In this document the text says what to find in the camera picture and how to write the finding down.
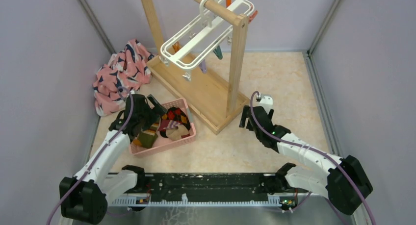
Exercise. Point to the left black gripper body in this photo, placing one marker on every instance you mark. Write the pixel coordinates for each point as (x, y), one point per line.
(148, 117)

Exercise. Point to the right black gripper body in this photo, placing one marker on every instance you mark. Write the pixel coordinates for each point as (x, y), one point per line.
(245, 116)

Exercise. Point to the green striped sock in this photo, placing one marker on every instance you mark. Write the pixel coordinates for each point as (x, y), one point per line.
(146, 138)

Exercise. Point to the wooden hanger stand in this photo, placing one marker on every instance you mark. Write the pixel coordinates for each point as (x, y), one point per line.
(216, 101)

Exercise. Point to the white plastic clip hanger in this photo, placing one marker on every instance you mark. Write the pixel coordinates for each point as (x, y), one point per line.
(188, 48)

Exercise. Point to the orange clothes clip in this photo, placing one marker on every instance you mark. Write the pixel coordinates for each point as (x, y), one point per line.
(251, 18)

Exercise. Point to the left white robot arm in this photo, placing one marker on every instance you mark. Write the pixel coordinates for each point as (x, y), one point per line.
(87, 194)

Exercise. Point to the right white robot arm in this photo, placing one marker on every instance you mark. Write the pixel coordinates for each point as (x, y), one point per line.
(342, 181)

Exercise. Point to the argyle patterned sock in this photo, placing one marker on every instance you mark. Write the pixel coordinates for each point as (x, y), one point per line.
(173, 118)

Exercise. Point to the beige purple sock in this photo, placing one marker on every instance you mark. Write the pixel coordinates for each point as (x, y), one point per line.
(178, 133)

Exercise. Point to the pink plastic basket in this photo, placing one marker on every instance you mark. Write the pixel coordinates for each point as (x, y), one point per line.
(163, 144)

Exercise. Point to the pink patterned cloth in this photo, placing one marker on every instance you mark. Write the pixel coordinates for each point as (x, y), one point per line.
(127, 68)

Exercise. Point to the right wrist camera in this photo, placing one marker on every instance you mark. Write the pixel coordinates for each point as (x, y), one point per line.
(265, 101)

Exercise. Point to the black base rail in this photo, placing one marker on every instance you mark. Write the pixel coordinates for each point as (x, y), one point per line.
(208, 190)

